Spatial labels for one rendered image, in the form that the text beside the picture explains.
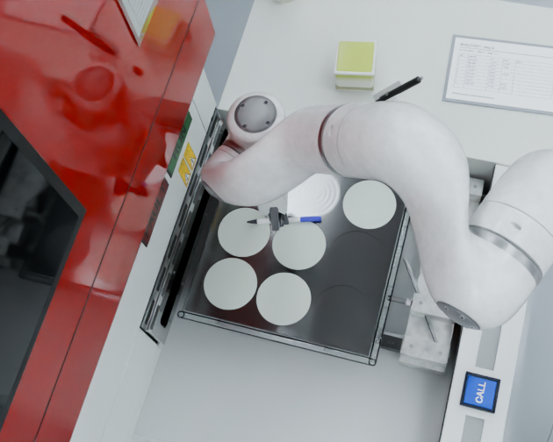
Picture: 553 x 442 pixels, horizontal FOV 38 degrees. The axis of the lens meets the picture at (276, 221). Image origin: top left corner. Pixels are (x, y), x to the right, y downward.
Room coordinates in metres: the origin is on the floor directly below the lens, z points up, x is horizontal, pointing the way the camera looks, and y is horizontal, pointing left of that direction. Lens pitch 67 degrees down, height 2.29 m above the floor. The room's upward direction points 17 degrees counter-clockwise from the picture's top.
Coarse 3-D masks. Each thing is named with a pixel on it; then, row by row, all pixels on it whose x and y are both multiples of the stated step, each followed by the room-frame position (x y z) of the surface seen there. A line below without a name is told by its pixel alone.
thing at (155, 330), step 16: (224, 128) 0.81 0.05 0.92; (192, 208) 0.65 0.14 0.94; (208, 208) 0.68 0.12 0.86; (192, 224) 0.63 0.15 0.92; (176, 240) 0.59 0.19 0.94; (192, 240) 0.62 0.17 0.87; (176, 256) 0.56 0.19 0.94; (192, 256) 0.59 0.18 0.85; (176, 272) 0.56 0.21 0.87; (176, 288) 0.53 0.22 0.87; (160, 304) 0.48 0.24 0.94; (176, 304) 0.51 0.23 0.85; (160, 320) 0.46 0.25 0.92; (160, 336) 0.44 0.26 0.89
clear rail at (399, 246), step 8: (408, 216) 0.53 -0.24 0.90; (408, 224) 0.51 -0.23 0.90; (400, 232) 0.50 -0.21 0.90; (400, 240) 0.48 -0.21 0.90; (400, 248) 0.47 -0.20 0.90; (400, 256) 0.46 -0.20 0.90; (392, 264) 0.45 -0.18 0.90; (392, 272) 0.43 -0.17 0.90; (392, 280) 0.42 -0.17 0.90; (392, 288) 0.40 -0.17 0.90; (384, 296) 0.39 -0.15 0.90; (384, 304) 0.38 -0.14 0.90; (384, 312) 0.36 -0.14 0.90; (384, 320) 0.35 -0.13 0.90; (376, 336) 0.33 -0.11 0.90; (376, 344) 0.31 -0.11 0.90; (376, 352) 0.30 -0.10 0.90; (376, 360) 0.29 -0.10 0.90
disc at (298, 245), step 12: (288, 228) 0.57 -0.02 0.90; (300, 228) 0.57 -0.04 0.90; (312, 228) 0.56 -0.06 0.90; (276, 240) 0.55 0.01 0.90; (288, 240) 0.55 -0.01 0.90; (300, 240) 0.54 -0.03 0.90; (312, 240) 0.53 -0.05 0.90; (324, 240) 0.53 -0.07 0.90; (276, 252) 0.53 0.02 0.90; (288, 252) 0.53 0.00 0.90; (300, 252) 0.52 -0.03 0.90; (312, 252) 0.51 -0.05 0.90; (324, 252) 0.51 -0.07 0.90; (288, 264) 0.50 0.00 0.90; (300, 264) 0.50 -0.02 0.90; (312, 264) 0.49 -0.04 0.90
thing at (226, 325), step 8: (184, 312) 0.47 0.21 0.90; (192, 320) 0.45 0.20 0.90; (200, 320) 0.45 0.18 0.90; (208, 320) 0.44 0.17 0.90; (216, 320) 0.44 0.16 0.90; (224, 328) 0.42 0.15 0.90; (232, 328) 0.42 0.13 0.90; (240, 328) 0.41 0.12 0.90; (248, 328) 0.41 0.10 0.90; (256, 336) 0.39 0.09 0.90; (264, 336) 0.38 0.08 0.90; (280, 336) 0.38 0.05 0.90; (288, 344) 0.36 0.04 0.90; (296, 344) 0.35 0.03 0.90; (304, 344) 0.35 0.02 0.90; (312, 344) 0.35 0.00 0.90; (320, 352) 0.33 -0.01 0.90; (328, 352) 0.32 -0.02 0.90; (336, 352) 0.32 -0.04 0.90; (344, 352) 0.32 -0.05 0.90; (352, 360) 0.30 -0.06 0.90; (360, 360) 0.29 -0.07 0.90; (368, 360) 0.29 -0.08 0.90
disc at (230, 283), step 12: (216, 264) 0.54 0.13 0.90; (228, 264) 0.54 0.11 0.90; (240, 264) 0.53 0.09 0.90; (216, 276) 0.52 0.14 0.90; (228, 276) 0.51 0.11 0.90; (240, 276) 0.51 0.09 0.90; (252, 276) 0.50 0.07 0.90; (204, 288) 0.51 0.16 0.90; (216, 288) 0.50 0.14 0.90; (228, 288) 0.49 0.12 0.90; (240, 288) 0.49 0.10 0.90; (252, 288) 0.48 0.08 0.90; (216, 300) 0.48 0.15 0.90; (228, 300) 0.47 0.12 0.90; (240, 300) 0.46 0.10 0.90
